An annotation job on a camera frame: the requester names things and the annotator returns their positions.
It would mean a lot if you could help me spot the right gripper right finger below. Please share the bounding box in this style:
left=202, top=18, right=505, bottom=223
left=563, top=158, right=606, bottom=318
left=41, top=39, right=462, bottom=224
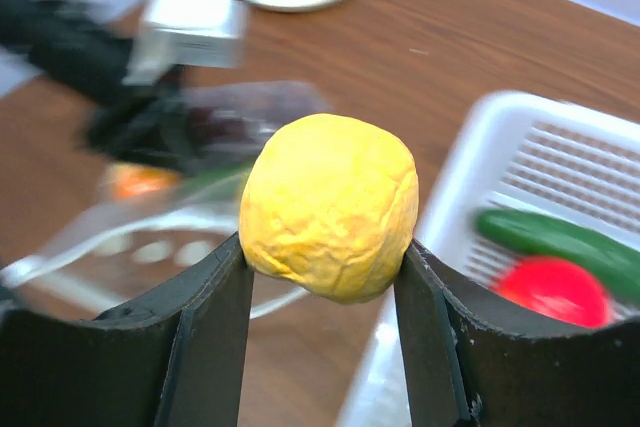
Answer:
left=394, top=241, right=639, bottom=426

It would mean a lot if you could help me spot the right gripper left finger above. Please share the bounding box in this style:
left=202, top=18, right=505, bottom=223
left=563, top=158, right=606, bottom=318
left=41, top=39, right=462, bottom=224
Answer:
left=1, top=237, right=253, bottom=427

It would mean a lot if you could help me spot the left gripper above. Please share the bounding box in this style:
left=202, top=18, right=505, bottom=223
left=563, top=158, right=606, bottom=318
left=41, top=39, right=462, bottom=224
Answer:
left=85, top=66, right=199, bottom=172

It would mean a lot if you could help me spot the orange fake fruit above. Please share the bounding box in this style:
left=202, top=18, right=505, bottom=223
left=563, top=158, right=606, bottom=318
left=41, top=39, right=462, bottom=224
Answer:
left=107, top=163, right=181, bottom=199

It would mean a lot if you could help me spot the polka dot zip bag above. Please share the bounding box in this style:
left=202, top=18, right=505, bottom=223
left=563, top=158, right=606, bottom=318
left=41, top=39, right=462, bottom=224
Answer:
left=1, top=81, right=331, bottom=313

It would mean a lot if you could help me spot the red fake apple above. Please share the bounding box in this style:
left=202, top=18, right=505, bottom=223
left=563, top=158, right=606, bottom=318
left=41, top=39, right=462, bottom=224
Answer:
left=491, top=256, right=614, bottom=328

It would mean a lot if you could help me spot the green fake cucumber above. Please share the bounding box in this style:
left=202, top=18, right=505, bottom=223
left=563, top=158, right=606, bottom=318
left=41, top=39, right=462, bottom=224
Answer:
left=474, top=208, right=639, bottom=304

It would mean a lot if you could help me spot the yellow fake fruit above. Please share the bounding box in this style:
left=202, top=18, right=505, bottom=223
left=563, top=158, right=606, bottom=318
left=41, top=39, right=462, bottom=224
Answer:
left=238, top=113, right=419, bottom=304

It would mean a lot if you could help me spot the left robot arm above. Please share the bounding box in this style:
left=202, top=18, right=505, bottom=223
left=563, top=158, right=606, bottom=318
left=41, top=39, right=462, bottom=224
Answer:
left=1, top=0, right=202, bottom=175

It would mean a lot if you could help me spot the white plastic basket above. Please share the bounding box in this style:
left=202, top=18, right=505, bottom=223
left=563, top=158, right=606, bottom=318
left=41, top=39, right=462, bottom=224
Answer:
left=338, top=92, right=639, bottom=426

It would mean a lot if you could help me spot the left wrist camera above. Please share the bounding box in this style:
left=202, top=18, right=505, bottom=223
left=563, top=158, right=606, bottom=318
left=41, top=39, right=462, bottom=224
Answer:
left=123, top=0, right=248, bottom=86

